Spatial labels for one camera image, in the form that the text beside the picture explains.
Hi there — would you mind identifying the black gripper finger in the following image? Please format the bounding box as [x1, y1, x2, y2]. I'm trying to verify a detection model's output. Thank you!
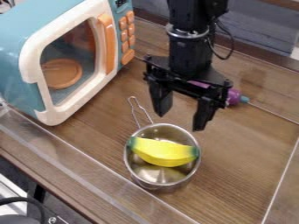
[192, 96, 219, 131]
[148, 80, 173, 117]

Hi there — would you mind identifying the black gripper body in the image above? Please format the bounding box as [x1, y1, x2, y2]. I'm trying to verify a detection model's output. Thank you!
[141, 29, 233, 109]

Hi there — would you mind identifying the yellow toy banana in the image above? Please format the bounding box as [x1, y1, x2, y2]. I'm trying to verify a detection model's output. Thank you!
[127, 136, 200, 167]

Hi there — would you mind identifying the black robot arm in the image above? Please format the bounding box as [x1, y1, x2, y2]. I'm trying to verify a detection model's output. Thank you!
[144, 0, 232, 131]

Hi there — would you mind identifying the purple toy eggplant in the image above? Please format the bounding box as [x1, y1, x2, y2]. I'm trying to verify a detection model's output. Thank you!
[188, 80, 251, 108]

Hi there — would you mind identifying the blue toy microwave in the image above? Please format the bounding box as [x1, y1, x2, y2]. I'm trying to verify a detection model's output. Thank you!
[0, 0, 136, 126]

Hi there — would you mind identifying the clear acrylic barrier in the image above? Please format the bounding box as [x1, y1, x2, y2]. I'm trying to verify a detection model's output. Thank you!
[0, 99, 200, 224]

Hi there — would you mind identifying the silver pot with handle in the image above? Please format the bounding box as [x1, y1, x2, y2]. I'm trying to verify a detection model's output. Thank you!
[124, 96, 201, 192]

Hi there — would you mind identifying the black cable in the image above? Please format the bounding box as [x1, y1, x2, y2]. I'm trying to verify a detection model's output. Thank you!
[0, 196, 45, 224]

